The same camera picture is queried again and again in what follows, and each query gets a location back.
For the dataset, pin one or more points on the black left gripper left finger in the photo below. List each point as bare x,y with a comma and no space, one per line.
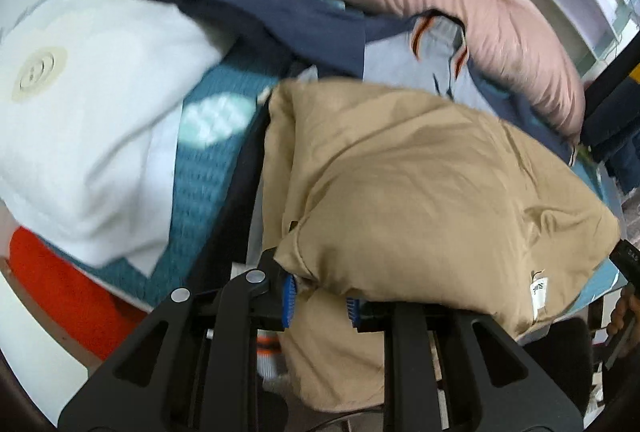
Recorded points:
192,363

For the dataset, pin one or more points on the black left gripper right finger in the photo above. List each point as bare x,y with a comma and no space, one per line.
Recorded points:
449,370

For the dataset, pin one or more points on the tan bomber jacket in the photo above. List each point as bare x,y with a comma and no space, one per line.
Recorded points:
395,194

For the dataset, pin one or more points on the person's right hand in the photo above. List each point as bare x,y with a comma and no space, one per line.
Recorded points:
626,305

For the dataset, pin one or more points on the white jacket label tag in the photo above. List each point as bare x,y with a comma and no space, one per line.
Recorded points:
538,294

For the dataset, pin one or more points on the orange red cloth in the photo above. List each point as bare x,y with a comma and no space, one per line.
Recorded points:
95,318

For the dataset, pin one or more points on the teal quilted bedspread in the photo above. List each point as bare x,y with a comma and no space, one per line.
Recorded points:
214,119

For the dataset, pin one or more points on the light grey striped-trim garment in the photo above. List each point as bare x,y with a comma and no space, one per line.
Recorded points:
427,52

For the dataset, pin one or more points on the white pillow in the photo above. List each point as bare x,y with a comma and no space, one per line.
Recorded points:
91,101

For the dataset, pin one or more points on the navy blue garment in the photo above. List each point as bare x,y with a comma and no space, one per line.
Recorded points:
319,40

